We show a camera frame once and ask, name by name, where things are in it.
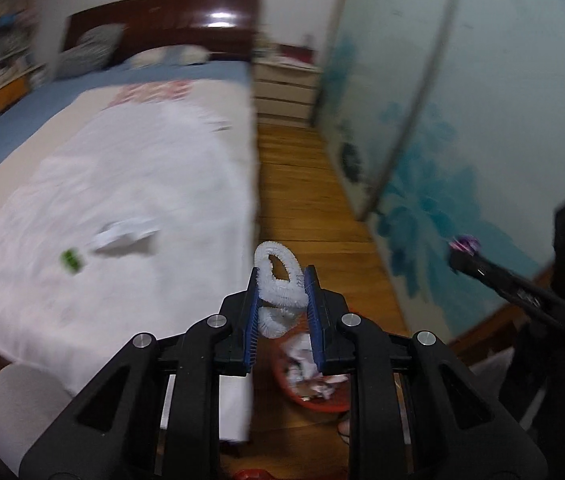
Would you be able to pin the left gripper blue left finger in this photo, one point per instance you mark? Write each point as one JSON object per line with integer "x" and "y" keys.
{"x": 250, "y": 327}

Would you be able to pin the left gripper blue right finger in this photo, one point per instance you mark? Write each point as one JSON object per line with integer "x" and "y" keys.
{"x": 313, "y": 292}

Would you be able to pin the large white paper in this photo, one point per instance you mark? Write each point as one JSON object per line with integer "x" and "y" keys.
{"x": 124, "y": 236}

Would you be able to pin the purple wrapper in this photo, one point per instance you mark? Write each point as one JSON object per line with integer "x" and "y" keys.
{"x": 465, "y": 243}

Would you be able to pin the red plastic trash basket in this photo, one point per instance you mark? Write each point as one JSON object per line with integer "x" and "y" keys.
{"x": 299, "y": 378}

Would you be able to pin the red plastic stool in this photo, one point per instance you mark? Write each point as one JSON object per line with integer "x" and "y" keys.
{"x": 253, "y": 474}

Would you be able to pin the white cloth on bed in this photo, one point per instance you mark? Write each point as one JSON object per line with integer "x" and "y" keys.
{"x": 72, "y": 324}

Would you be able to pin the beige bedside drawer cabinet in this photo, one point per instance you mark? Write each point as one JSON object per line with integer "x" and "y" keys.
{"x": 284, "y": 94}

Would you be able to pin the cream patterned blanket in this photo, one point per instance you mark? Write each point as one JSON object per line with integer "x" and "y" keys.
{"x": 214, "y": 113}

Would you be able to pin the small green wrapper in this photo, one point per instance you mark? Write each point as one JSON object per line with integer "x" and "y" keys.
{"x": 72, "y": 261}

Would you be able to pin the grey trouser leg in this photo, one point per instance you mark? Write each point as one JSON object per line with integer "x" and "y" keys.
{"x": 30, "y": 401}

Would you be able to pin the glass sliding wardrobe doors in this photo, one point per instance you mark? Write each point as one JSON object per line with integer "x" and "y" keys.
{"x": 445, "y": 118}

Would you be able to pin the white and blue pillow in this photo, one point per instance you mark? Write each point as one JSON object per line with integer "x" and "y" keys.
{"x": 179, "y": 55}

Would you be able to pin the grey plaid pillow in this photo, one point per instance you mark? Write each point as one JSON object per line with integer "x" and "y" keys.
{"x": 91, "y": 53}

